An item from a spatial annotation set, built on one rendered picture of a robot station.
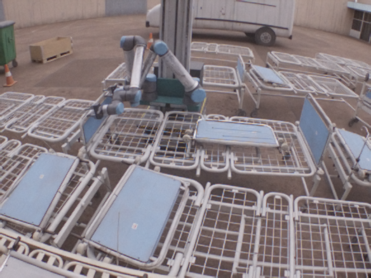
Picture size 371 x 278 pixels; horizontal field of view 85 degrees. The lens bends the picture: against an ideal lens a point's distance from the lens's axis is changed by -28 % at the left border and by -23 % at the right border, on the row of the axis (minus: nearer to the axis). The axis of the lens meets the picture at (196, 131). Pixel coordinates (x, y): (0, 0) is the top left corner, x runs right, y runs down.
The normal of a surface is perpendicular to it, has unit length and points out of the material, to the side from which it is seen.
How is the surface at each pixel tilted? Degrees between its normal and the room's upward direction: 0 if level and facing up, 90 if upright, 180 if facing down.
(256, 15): 88
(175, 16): 90
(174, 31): 90
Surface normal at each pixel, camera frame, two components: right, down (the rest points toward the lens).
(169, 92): -0.16, 0.50
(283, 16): 0.05, 0.50
